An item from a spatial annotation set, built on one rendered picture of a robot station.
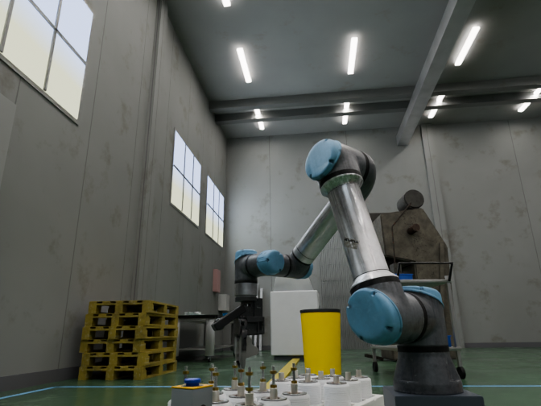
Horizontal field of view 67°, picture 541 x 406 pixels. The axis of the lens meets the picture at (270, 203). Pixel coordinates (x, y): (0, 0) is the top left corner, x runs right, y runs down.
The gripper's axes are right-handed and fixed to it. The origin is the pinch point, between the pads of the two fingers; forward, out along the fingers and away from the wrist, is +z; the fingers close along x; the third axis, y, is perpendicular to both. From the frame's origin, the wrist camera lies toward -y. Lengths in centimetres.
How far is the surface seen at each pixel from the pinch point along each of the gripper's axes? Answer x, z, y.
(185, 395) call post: -26.0, 4.5, -20.8
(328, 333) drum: 231, -8, 159
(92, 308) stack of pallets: 365, -37, -56
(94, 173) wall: 383, -200, -71
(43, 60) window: 277, -276, -125
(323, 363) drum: 234, 19, 154
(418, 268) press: 384, -103, 411
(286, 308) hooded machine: 534, -49, 247
